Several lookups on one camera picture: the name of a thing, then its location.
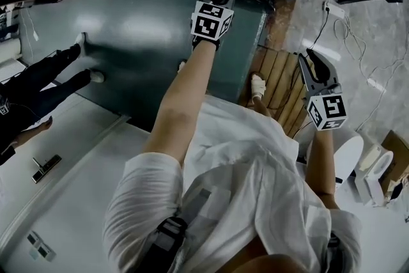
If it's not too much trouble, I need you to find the flat cardboard carton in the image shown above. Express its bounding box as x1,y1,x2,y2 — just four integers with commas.
379,129,409,203

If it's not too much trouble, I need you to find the white power strip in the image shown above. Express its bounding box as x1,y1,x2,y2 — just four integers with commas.
321,0,347,20

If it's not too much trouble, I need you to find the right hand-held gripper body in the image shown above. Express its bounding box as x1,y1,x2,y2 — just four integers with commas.
304,81,348,132

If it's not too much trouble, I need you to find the wooden slat board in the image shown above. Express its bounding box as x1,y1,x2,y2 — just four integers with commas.
238,47,317,137

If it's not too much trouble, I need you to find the grey wall switch panel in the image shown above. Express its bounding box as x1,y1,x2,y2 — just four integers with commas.
26,230,58,263

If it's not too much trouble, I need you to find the person's left forearm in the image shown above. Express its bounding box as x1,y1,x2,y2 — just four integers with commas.
140,40,222,168

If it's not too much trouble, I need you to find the white door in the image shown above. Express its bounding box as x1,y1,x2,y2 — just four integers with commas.
0,95,132,273

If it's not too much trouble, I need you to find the metal door handle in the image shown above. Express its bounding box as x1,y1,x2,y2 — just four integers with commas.
31,153,63,184

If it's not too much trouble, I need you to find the white cable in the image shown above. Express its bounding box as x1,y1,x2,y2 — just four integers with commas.
333,15,409,138

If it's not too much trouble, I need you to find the black cable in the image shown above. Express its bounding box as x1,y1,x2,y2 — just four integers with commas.
288,8,330,136

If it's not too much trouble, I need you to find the person's right forearm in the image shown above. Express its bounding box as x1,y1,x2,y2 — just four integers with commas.
305,129,340,211

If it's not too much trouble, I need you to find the grey harness strap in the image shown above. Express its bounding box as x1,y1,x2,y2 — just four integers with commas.
187,187,214,219

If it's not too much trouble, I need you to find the black harness strap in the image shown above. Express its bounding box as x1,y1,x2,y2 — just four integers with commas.
325,232,345,273
144,216,190,273

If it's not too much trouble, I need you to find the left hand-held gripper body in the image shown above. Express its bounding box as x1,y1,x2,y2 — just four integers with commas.
190,0,235,51

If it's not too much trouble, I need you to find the person's white shirt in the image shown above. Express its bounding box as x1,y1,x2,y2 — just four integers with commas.
102,95,364,273

